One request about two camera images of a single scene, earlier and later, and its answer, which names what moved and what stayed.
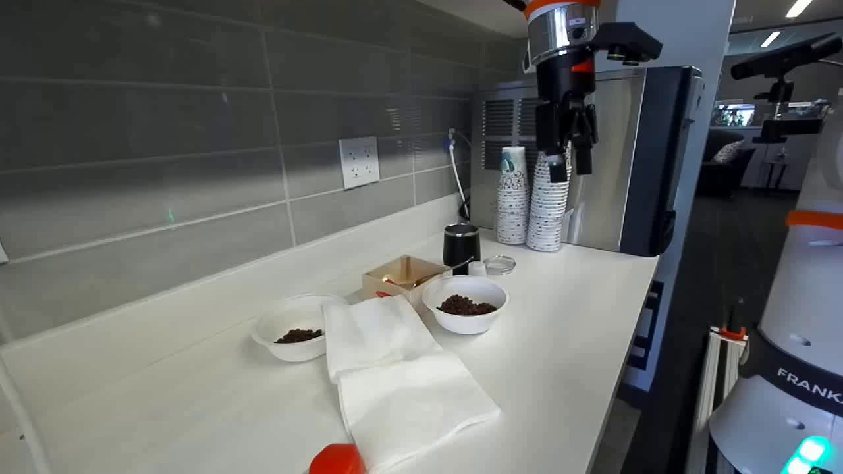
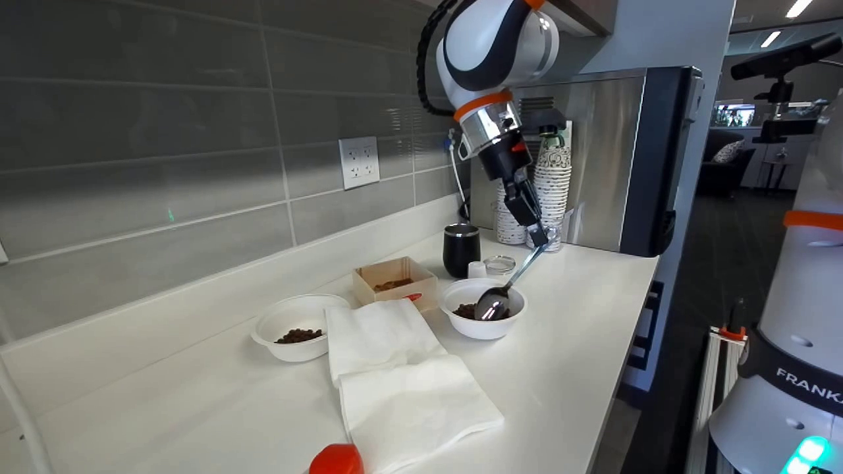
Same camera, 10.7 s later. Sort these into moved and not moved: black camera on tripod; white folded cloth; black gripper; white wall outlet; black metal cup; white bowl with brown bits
Moved: black gripper; white bowl with brown bits
Not moved: black metal cup; black camera on tripod; white folded cloth; white wall outlet
